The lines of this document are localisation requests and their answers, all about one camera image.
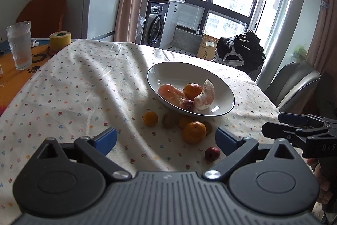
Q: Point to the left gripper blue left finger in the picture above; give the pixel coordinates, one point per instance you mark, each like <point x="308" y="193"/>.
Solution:
<point x="93" y="151"/>

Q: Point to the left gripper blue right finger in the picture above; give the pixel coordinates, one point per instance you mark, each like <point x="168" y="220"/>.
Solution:
<point x="238" y="152"/>

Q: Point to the dark red plum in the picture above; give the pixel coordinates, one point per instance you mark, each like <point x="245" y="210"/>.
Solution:
<point x="188" y="105"/>
<point x="212" y="154"/>

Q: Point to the large orange mandarin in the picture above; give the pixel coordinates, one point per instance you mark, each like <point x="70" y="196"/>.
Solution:
<point x="194" y="132"/>

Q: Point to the peeled pomelo segment long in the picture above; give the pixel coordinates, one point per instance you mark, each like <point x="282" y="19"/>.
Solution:
<point x="206" y="97"/>

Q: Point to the small orange kumquat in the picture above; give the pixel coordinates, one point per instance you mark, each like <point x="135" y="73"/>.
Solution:
<point x="150" y="118"/>

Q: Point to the brown longan fruit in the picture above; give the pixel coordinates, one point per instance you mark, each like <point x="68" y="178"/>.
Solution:
<point x="170" y="120"/>

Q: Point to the pomelo segment pink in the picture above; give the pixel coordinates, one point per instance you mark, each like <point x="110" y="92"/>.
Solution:
<point x="172" y="94"/>

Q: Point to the white kitchen cabinet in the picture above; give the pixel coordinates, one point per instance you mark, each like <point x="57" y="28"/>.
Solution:
<point x="170" y="23"/>

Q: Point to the person right hand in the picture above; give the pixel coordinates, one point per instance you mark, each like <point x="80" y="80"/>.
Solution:
<point x="324" y="195"/>

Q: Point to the grey leather chair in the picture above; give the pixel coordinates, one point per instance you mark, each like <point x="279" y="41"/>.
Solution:
<point x="291" y="88"/>

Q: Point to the floral white tablecloth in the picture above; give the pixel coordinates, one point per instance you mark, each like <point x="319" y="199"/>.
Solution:
<point x="90" y="86"/>

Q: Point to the white bowl with blue rim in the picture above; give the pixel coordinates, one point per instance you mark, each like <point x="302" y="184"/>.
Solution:
<point x="180" y="74"/>

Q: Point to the black clothes pile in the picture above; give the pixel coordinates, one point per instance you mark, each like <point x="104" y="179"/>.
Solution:
<point x="242" y="52"/>

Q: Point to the cardboard box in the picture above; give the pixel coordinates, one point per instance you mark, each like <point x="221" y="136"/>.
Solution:
<point x="207" y="48"/>

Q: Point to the yellow tape roll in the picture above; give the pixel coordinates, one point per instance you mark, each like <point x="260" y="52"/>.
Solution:
<point x="59" y="40"/>

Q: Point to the clear drinking glass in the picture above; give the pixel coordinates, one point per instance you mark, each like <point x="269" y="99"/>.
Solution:
<point x="19" y="38"/>

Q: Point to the orange chair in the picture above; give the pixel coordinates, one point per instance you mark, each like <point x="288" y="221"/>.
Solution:
<point x="46" y="17"/>

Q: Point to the grey washing machine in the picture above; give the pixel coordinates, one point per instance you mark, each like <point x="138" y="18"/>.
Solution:
<point x="155" y="20"/>

